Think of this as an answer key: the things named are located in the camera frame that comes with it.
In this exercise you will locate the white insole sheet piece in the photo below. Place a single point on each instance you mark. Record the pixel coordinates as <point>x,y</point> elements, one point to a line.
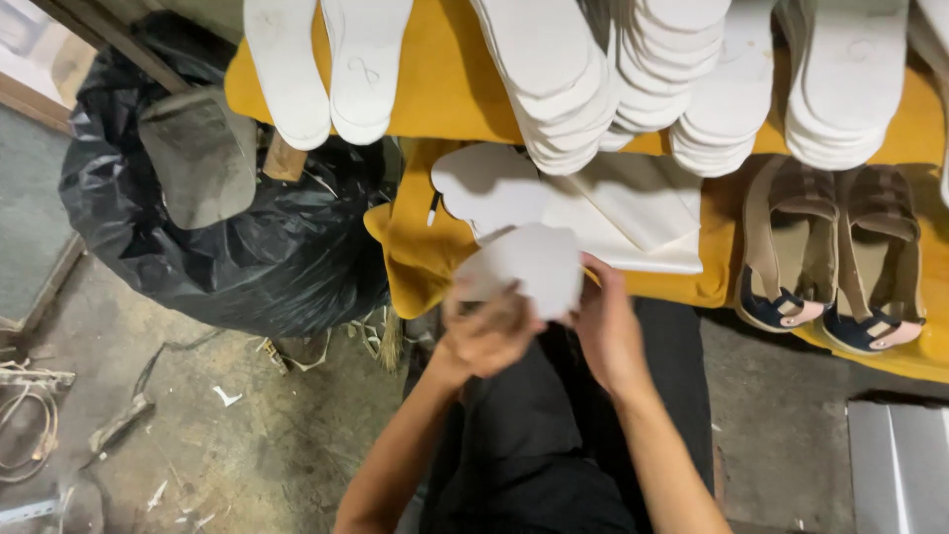
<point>486,185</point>

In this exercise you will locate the fanned stack of white insoles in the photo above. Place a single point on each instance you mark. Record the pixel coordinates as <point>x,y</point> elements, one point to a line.
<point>682,81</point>

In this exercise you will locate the plain white insole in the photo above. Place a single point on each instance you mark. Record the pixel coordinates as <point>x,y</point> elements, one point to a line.
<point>285,67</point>

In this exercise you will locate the person's left fingers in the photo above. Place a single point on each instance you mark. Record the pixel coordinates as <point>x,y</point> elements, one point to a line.
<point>489,300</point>

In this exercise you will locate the small straw broom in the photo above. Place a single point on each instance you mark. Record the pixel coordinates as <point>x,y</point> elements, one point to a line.
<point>388,337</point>

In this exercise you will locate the person's right hand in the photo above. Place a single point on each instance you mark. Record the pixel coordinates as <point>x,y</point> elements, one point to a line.
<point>609,326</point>

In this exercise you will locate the checked sandal with navy toe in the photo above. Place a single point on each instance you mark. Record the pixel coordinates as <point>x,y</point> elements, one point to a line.
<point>878,259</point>
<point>789,252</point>

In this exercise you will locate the white insole with loop mark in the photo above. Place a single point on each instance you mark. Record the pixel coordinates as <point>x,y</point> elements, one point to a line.
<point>365,67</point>

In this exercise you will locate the wooden frame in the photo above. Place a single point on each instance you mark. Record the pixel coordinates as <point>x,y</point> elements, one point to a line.
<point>44,89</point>

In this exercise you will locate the black and white pen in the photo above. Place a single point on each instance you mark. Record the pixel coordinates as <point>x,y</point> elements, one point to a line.
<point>433,209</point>

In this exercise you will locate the grey metal scrap bar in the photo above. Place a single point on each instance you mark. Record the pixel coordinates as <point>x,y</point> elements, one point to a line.
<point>120,423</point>

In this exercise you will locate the white cut insole piece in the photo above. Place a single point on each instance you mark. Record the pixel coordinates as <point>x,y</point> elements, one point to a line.
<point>530,271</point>

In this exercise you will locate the grey metal box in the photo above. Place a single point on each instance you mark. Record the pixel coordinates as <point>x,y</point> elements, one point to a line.
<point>898,467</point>

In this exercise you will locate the wooden block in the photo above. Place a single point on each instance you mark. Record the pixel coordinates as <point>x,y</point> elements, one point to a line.
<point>285,157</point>

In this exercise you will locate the tall stack of white insoles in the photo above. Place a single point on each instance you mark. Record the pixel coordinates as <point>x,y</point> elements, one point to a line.
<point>556,81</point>

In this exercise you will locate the wide stack of white insoles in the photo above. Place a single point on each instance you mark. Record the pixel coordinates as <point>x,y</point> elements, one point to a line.
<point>845,81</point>

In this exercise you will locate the yellow cloth cover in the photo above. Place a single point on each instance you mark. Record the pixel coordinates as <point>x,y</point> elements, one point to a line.
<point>445,89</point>

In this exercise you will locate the person's black trousers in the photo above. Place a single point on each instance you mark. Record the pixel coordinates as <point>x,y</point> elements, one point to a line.
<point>548,437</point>

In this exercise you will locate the white folded fabric sheet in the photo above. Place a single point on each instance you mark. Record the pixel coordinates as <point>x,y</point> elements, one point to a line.
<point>630,215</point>

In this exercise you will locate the person's right fingers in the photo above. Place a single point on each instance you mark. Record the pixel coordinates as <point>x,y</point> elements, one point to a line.
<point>597,285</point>

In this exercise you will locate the black garbage bag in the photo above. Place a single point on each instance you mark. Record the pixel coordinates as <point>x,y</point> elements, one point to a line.
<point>245,252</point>

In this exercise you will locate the person's left hand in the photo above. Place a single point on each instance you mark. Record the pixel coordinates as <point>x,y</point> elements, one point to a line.
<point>486,334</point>

